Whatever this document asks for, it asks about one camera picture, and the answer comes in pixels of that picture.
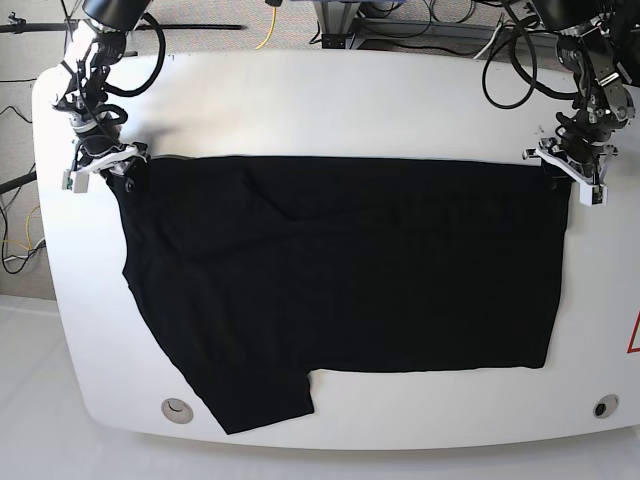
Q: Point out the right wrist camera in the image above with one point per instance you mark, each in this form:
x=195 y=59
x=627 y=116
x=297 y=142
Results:
x=75 y=182

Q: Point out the left table grommet hole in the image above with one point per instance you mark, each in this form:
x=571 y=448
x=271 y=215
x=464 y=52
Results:
x=177 y=411

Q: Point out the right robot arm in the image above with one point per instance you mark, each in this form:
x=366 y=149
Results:
x=82 y=91

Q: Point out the right table grommet hole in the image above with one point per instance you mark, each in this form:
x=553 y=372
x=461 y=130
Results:
x=606 y=406

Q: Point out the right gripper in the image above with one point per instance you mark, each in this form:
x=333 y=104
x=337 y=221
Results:
x=103 y=155

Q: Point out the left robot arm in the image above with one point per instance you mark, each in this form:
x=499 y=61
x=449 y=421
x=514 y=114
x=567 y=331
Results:
x=598 y=42

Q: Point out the black tripod pole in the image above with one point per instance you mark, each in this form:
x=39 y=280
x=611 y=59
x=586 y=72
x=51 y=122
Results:
x=20 y=26

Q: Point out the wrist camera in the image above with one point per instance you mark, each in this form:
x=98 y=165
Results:
x=593 y=195
x=75 y=182

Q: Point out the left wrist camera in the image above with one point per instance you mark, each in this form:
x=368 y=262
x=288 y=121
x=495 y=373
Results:
x=593 y=195

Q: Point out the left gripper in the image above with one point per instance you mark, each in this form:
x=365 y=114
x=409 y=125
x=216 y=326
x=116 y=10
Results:
x=581 y=155

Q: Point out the black stand leg left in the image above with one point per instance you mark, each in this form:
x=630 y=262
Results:
x=18 y=182

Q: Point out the red triangle sticker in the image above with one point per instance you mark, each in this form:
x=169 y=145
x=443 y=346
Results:
x=634 y=345

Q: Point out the black T-shirt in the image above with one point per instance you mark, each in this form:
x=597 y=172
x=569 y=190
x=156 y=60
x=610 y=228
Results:
x=253 y=272

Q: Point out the table grommet hole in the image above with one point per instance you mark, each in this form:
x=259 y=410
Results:
x=177 y=411
x=606 y=406

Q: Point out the grey aluminium frame stand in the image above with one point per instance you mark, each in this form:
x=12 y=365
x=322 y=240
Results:
x=339 y=21

